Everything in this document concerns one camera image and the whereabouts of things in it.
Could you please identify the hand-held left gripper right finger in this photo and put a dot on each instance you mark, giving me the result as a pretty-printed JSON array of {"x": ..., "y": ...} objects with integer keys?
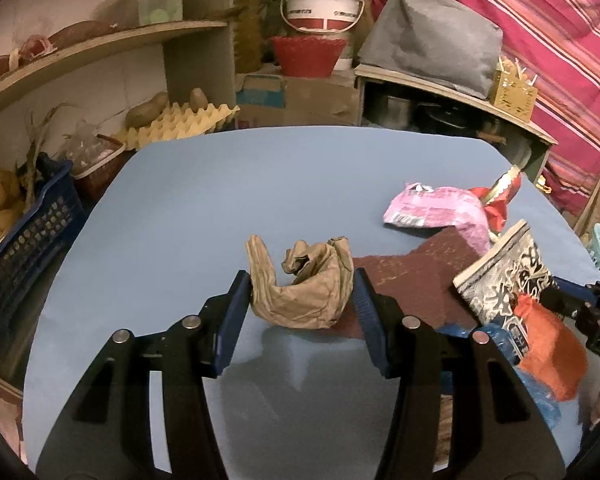
[{"x": 367, "y": 320}]

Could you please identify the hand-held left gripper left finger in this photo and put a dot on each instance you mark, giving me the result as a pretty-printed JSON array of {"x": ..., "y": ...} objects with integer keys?
[{"x": 232, "y": 320}]

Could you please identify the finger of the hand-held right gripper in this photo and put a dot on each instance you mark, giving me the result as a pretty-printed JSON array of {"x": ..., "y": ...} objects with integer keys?
[{"x": 562, "y": 300}]

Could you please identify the black and white snack bag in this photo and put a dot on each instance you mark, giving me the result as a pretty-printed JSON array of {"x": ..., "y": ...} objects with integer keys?
[{"x": 500, "y": 280}]

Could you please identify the brown paper bag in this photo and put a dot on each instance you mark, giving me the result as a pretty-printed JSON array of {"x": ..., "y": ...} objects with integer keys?
[{"x": 300, "y": 300}]

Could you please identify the pink snack wrapper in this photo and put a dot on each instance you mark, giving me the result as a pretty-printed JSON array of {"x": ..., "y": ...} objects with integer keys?
[{"x": 430, "y": 207}]

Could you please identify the orange wrapper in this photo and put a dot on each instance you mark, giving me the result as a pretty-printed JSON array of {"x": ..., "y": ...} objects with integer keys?
[{"x": 550, "y": 350}]

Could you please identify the dark red paper sheet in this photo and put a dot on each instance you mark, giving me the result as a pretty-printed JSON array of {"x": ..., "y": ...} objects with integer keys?
[{"x": 410, "y": 280}]

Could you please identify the blue plastic bag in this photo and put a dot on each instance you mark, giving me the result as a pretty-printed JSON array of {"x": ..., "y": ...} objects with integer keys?
[{"x": 535, "y": 400}]

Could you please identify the cardboard panel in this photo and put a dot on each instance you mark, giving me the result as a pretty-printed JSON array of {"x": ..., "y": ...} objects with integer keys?
[{"x": 597, "y": 195}]

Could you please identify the red and gold wrapper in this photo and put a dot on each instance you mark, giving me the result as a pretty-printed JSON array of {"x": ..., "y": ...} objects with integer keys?
[{"x": 497, "y": 195}]

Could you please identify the yellow egg tray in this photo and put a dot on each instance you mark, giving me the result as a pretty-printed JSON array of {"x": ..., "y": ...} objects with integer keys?
[{"x": 180, "y": 125}]

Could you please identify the metal pot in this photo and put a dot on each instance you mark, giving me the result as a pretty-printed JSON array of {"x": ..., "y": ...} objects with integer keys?
[{"x": 396, "y": 112}]

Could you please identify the blue plastic crate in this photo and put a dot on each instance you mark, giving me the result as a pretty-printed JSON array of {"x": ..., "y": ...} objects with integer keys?
[{"x": 35, "y": 240}]

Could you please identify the yellow perforated box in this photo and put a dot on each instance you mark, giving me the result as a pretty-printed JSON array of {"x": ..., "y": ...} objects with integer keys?
[{"x": 512, "y": 92}]

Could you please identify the wooden cabinet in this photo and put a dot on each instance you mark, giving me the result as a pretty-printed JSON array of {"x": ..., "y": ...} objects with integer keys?
[{"x": 480, "y": 102}]

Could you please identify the black pot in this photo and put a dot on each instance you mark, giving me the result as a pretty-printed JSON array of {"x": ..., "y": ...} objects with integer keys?
[{"x": 442, "y": 119}]

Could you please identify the small potato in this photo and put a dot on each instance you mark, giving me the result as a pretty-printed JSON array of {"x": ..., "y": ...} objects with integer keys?
[
  {"x": 160, "y": 101},
  {"x": 198, "y": 100}
]

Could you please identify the large potato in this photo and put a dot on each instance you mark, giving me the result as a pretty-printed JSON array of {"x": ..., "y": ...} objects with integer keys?
[{"x": 140, "y": 115}]

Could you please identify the cardboard box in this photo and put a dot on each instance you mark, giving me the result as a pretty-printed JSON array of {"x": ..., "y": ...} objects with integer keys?
[{"x": 310, "y": 100}]

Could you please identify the dried plant stalk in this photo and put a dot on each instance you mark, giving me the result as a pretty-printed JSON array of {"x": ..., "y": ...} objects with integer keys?
[{"x": 32, "y": 160}]

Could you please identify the pile of potatoes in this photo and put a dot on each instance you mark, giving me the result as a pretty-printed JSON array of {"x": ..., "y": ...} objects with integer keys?
[{"x": 0, "y": 205}]

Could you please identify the pink striped cloth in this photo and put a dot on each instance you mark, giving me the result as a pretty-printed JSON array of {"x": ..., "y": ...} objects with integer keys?
[{"x": 555, "y": 35}]

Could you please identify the wooden shelf unit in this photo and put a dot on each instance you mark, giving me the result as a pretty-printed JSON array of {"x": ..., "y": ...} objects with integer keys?
[{"x": 195, "y": 55}]

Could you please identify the red woven basket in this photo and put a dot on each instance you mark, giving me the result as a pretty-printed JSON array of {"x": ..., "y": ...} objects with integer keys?
[{"x": 307, "y": 55}]

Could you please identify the grey cloth cover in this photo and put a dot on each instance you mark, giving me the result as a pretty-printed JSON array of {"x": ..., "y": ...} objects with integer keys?
[{"x": 430, "y": 40}]

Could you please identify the yellow oil bottle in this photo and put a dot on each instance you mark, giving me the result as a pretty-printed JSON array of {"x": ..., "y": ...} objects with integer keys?
[{"x": 252, "y": 25}]

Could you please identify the white plastic bucket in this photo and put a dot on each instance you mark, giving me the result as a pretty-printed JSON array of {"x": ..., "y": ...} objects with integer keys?
[{"x": 325, "y": 5}]

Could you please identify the translucent plastic box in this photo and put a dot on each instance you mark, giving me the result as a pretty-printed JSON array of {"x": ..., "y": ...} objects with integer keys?
[{"x": 145, "y": 2}]

